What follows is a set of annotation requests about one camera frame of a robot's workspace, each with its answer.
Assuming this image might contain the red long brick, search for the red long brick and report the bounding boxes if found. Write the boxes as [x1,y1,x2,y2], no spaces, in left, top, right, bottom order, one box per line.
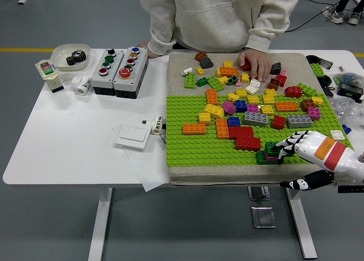
[234,135,262,151]
[227,126,254,140]

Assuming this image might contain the white table leg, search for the white table leg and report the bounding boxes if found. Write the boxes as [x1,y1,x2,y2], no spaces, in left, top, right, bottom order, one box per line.
[285,188,319,259]
[87,187,114,261]

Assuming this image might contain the black floor cable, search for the black floor cable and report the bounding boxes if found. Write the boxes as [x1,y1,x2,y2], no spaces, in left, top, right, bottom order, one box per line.
[284,0,336,34]

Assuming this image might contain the white red-green pushbutton switch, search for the white red-green pushbutton switch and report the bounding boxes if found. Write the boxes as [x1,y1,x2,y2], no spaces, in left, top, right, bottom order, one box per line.
[34,59,65,94]

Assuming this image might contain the magenta square brick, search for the magenta square brick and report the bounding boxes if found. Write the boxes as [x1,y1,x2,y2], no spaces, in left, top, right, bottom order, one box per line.
[306,106,321,121]

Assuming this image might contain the person's left hand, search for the person's left hand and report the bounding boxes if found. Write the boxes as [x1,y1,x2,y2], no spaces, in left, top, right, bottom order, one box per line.
[238,49,273,83]

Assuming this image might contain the lime green long brick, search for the lime green long brick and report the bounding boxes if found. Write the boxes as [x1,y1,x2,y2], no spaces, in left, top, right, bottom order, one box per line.
[309,62,325,78]
[296,81,324,97]
[184,72,197,89]
[206,76,225,91]

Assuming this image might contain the clear bag of small parts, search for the clear bag of small parts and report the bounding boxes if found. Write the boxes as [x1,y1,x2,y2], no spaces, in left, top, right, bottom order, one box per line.
[332,72,364,86]

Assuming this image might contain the green studded baseplate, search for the green studded baseplate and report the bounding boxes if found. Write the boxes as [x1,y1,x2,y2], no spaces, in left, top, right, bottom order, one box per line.
[165,93,356,168]

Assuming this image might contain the yellow arch brick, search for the yellow arch brick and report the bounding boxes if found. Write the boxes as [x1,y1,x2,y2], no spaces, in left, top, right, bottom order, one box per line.
[202,103,225,119]

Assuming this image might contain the grey metal table bracket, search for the grey metal table bracket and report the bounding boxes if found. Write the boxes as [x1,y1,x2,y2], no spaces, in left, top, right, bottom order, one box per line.
[247,186,270,201]

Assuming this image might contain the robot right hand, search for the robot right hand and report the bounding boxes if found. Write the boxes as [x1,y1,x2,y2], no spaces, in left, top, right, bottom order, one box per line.
[274,130,364,192]

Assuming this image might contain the blue square brick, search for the blue square brick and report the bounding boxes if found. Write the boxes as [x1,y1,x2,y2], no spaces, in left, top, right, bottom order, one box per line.
[226,115,242,127]
[234,99,248,113]

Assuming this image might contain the brown upturned brick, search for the brown upturned brick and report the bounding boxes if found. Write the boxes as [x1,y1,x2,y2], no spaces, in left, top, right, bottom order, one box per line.
[267,77,282,90]

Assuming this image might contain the dark green long brick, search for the dark green long brick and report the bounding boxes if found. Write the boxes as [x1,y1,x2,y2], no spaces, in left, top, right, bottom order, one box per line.
[255,150,282,165]
[263,141,296,159]

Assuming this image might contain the person's right hand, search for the person's right hand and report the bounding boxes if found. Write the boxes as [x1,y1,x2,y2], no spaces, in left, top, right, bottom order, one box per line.
[138,40,159,59]

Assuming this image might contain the person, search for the person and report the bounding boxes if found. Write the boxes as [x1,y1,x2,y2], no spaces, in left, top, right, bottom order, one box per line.
[322,0,364,25]
[138,0,303,82]

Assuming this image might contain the grey four-button control box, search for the grey four-button control box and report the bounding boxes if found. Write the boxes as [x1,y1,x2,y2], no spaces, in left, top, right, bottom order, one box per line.
[90,48,125,96]

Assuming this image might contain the white wall switch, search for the white wall switch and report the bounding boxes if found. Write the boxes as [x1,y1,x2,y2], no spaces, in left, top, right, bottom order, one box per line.
[114,125,150,151]

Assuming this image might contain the orange long brick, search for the orange long brick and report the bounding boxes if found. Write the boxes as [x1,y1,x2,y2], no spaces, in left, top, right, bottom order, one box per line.
[274,101,299,113]
[182,123,207,136]
[215,118,230,140]
[205,88,219,105]
[219,66,240,77]

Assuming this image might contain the black rubber ring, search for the black rubber ring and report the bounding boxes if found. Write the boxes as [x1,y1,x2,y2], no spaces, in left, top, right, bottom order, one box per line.
[317,74,333,87]

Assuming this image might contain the grey long brick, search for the grey long brick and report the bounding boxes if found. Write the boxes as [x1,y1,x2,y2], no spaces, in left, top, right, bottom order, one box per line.
[243,111,269,127]
[286,113,313,129]

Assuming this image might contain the white upturned square brick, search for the white upturned square brick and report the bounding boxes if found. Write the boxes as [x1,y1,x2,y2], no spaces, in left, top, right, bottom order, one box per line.
[245,83,261,96]

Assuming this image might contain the red rounded brick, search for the red rounded brick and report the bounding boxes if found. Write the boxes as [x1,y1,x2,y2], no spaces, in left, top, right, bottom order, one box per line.
[283,85,303,98]

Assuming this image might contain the grey emergency-stop control box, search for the grey emergency-stop control box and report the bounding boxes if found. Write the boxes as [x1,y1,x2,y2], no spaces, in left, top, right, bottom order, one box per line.
[113,46,149,99]

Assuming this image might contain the white labelled pipe fitting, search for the white labelled pipe fitting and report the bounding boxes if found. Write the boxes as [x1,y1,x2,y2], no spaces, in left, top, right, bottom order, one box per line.
[150,114,166,136]

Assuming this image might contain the white bowl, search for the white bowl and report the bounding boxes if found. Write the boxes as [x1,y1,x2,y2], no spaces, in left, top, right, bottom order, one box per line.
[50,43,91,72]

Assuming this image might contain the clear crumpled plastic bag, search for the clear crumpled plastic bag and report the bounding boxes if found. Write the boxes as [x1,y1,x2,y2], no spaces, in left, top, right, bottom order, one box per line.
[329,97,364,128]

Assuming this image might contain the magenta rounded brick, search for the magenta rounded brick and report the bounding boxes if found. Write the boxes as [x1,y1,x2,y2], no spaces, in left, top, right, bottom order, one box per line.
[221,100,237,115]

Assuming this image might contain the black module with green terminal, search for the black module with green terminal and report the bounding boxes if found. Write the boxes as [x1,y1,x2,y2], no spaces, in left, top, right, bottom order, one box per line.
[337,82,364,101]

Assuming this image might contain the white pipe tee fitting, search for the white pipe tee fitting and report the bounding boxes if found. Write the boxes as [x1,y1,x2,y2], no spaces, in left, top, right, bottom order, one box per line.
[71,74,92,96]

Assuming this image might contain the metal floor socket box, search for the metal floor socket box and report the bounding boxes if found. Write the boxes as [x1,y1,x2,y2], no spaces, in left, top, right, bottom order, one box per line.
[250,206,277,229]

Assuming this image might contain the black metal gear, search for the black metal gear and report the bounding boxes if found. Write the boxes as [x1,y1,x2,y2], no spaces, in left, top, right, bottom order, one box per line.
[65,49,88,66]

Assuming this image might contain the black table control panel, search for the black table control panel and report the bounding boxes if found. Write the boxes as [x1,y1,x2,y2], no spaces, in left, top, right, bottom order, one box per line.
[337,184,364,194]

